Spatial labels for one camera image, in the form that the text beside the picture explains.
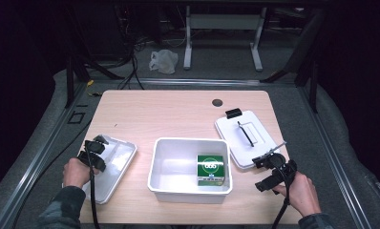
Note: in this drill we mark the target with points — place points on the person's left hand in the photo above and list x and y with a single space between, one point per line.
75 173

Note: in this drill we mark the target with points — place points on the clear plastic bag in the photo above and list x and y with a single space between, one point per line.
164 62

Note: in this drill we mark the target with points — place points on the green and white box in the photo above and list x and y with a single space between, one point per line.
210 168

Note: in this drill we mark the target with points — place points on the white metal desk frame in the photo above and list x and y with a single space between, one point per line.
224 22

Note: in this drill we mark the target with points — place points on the white plastic storage bin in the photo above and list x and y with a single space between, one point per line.
175 165

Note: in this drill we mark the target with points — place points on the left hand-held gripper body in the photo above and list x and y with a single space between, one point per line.
94 148

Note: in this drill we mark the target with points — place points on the person's right hand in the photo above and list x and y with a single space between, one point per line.
302 194

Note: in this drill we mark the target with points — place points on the white bin lid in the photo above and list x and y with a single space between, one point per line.
121 159

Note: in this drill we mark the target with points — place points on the silver metal rail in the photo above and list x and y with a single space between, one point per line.
35 165
334 152

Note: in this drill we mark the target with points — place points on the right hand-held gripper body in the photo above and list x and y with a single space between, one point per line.
280 165

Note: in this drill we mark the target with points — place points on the black metal stand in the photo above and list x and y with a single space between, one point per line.
312 89
70 82

